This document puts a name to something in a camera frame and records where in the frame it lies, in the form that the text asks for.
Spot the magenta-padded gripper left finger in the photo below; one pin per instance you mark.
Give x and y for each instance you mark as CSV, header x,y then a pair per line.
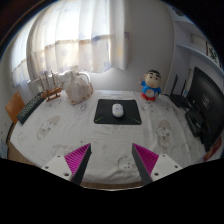
x,y
78,158

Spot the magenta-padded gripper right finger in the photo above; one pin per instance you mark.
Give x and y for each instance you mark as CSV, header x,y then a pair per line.
x,y
146,160

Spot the white cartoon-print computer mouse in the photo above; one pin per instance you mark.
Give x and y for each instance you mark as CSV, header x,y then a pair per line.
x,y
117,110

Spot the black square mouse pad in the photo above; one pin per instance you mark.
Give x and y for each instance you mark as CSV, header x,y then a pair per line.
x,y
103,115

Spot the white printed tablecloth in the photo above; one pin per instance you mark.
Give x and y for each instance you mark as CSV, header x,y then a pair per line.
x,y
73,133

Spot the black box device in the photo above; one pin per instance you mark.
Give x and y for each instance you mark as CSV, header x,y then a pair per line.
x,y
195,121

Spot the red flat packet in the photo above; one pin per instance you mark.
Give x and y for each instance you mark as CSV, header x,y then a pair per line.
x,y
212,150

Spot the black router with antennas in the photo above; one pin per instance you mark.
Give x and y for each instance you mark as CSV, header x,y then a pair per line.
x,y
178,100

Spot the dark computer keyboard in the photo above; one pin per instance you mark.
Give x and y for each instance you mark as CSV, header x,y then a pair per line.
x,y
30,108

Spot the large white conch shell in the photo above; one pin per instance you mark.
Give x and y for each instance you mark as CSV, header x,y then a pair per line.
x,y
78,88

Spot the wooden model sailing ship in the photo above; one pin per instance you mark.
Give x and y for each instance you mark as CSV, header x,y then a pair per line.
x,y
51,91

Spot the cartoon boy figurine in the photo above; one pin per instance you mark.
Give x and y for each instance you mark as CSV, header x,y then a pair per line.
x,y
150,86

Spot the orange wooden chair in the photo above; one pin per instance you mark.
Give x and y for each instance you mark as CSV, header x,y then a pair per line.
x,y
15,106

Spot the white radiator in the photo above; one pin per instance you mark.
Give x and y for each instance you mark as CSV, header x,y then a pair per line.
x,y
35,83

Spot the black computer monitor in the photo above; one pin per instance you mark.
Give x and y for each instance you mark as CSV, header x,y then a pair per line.
x,y
208,100

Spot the white star-print curtain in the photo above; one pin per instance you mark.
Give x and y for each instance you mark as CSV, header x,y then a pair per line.
x,y
73,36

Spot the white wall shelf unit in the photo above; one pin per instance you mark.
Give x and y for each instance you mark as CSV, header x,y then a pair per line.
x,y
196,50

